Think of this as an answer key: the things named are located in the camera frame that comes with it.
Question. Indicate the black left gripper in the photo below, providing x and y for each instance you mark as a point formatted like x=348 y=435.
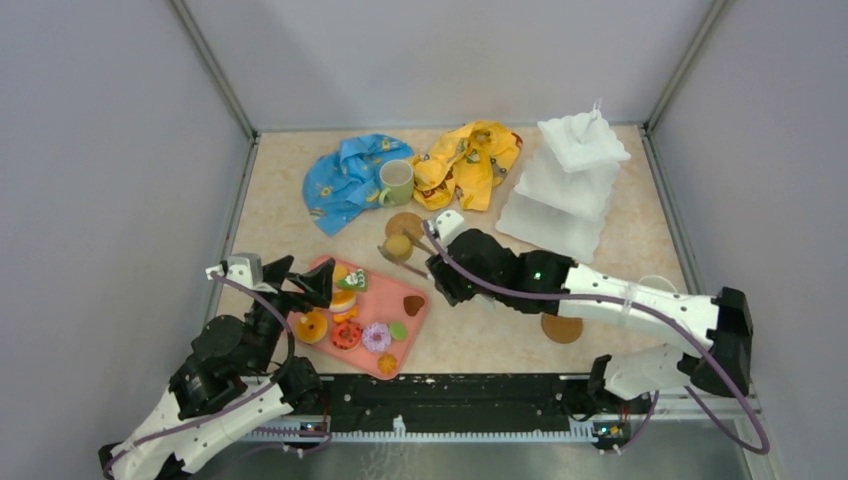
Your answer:
x=317 y=283

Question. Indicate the orange glazed bun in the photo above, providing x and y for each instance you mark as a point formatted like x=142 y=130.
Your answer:
x=312 y=327

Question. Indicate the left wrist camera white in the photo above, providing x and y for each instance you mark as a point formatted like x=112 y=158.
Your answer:
x=244 y=269

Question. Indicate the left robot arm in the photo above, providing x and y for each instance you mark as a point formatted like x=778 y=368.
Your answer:
x=240 y=374

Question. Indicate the yellow orange pastry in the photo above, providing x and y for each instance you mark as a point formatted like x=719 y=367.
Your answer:
x=342 y=301

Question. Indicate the white tiered dessert stand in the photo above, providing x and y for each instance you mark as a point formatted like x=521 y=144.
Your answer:
x=563 y=195

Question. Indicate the purple sprinkled donut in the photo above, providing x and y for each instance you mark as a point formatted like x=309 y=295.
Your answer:
x=376 y=337

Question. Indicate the blue patterned cloth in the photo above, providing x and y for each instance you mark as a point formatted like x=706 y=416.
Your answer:
x=341 y=185

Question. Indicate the green mug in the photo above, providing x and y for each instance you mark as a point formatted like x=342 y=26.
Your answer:
x=397 y=181

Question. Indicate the woven rattan coaster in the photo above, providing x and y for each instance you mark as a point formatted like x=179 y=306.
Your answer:
x=406 y=224

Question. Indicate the orange swirl cookie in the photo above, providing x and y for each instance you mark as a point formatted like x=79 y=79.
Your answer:
x=387 y=364

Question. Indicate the red orange donut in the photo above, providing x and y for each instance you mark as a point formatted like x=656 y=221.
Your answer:
x=346 y=335

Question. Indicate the round wooden coaster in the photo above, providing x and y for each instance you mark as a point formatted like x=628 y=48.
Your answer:
x=562 y=330

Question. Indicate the metal tongs white handle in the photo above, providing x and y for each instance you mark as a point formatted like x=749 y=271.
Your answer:
x=405 y=265

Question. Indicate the brown heart cookie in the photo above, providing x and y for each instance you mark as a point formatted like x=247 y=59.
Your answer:
x=413 y=304

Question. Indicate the round tan muffin cake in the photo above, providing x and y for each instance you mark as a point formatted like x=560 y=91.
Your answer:
x=399 y=246

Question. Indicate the green round macaron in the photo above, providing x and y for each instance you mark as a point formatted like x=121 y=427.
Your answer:
x=398 y=331

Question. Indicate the green cake slice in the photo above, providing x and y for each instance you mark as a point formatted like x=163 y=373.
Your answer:
x=356 y=280

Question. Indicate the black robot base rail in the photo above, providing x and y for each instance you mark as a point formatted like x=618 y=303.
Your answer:
x=463 y=403

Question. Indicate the yellow patterned cloth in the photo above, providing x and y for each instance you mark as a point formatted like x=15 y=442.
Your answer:
x=466 y=165

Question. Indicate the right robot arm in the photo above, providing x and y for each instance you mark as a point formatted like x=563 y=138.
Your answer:
x=705 y=340

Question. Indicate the pink cup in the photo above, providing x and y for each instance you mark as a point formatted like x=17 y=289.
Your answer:
x=657 y=282

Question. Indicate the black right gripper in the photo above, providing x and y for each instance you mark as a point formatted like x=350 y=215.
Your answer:
x=448 y=283

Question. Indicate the pink plastic tray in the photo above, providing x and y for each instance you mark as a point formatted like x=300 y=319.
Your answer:
x=382 y=302

